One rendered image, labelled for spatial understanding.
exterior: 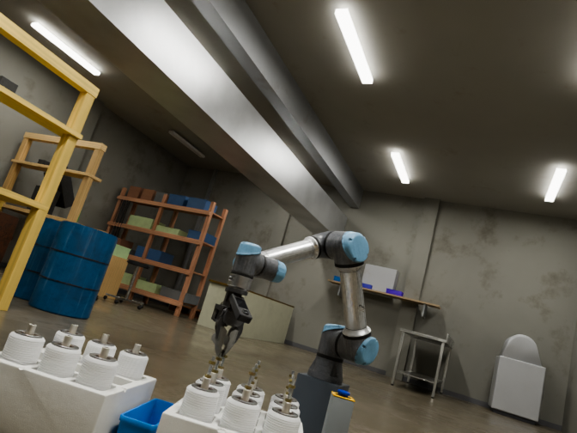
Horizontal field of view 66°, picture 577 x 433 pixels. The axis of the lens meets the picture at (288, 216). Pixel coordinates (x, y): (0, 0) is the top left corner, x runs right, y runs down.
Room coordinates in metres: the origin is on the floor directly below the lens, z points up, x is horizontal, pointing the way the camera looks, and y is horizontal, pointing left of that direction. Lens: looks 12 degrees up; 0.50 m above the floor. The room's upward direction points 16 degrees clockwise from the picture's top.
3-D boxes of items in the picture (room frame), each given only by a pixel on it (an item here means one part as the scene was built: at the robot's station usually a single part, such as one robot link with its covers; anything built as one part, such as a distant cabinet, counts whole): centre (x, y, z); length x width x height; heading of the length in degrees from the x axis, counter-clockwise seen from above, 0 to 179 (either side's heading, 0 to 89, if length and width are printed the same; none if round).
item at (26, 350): (1.38, 0.63, 0.16); 0.10 x 0.10 x 0.18
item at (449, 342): (7.36, -2.74, 0.46); 1.75 x 0.66 x 0.91; 154
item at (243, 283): (1.47, 0.09, 0.56); 0.08 x 0.08 x 0.05
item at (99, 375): (1.36, 0.40, 0.16); 0.10 x 0.10 x 0.18
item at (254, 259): (1.47, 0.09, 0.64); 0.09 x 0.08 x 0.11; 128
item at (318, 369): (1.98, -0.34, 0.35); 0.15 x 0.15 x 0.10
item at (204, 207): (9.02, 2.38, 1.13); 2.55 x 0.66 x 2.25; 64
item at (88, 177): (7.57, 3.53, 1.12); 1.76 x 1.54 x 2.24; 64
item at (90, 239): (4.39, 1.95, 0.40); 1.08 x 0.66 x 0.79; 63
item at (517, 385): (7.27, -4.23, 0.64); 0.71 x 0.58 x 1.27; 64
